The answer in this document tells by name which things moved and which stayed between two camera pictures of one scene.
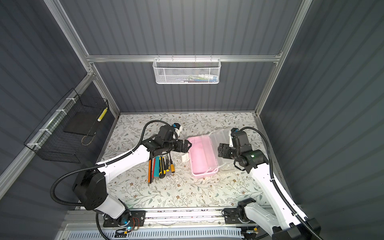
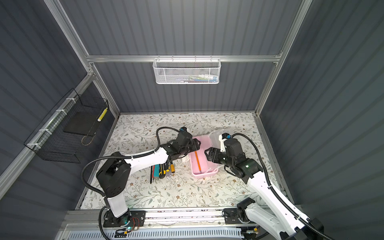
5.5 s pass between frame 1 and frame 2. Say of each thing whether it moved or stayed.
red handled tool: stayed
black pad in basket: stayed
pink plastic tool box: stayed
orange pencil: moved
